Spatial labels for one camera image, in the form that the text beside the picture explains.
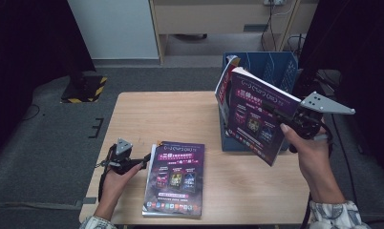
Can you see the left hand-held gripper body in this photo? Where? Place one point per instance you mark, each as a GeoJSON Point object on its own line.
{"type": "Point", "coordinates": [121, 162]}

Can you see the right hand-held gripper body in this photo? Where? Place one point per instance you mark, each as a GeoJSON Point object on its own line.
{"type": "Point", "coordinates": [311, 124]}

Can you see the purple cover magazine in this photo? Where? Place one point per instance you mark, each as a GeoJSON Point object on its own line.
{"type": "Point", "coordinates": [253, 120]}
{"type": "Point", "coordinates": [175, 178]}

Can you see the blue file rack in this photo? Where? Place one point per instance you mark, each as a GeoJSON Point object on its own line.
{"type": "Point", "coordinates": [276, 66]}

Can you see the black and red magazine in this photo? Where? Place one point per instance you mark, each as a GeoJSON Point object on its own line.
{"type": "Point", "coordinates": [225, 86]}

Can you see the person's left hand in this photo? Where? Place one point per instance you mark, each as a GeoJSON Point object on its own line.
{"type": "Point", "coordinates": [113, 187]}

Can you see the person's right hand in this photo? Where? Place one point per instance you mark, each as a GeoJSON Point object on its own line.
{"type": "Point", "coordinates": [314, 159]}

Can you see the grey tape strip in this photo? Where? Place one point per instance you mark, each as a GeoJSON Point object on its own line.
{"type": "Point", "coordinates": [89, 200]}

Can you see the dark curtain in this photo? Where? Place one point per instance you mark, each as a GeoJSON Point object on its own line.
{"type": "Point", "coordinates": [21, 47]}
{"type": "Point", "coordinates": [365, 47]}

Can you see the white power strip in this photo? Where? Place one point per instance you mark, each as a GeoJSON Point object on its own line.
{"type": "Point", "coordinates": [273, 2]}

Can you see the beige wooden cabinet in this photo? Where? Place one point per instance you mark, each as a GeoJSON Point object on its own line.
{"type": "Point", "coordinates": [212, 19]}

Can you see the white partition panel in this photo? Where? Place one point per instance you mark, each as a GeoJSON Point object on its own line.
{"type": "Point", "coordinates": [117, 28]}

